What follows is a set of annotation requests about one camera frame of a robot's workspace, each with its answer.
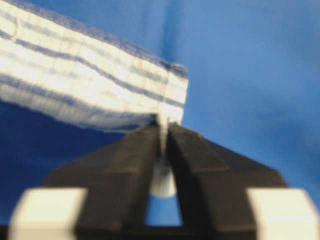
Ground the blue white striped towel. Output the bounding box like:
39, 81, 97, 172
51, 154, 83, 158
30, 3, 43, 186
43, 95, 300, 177
0, 0, 190, 198

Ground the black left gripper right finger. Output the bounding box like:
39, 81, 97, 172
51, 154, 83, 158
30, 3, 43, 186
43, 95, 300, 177
166, 122, 320, 240

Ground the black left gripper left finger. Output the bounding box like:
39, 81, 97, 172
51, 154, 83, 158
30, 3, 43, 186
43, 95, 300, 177
7, 123, 161, 240

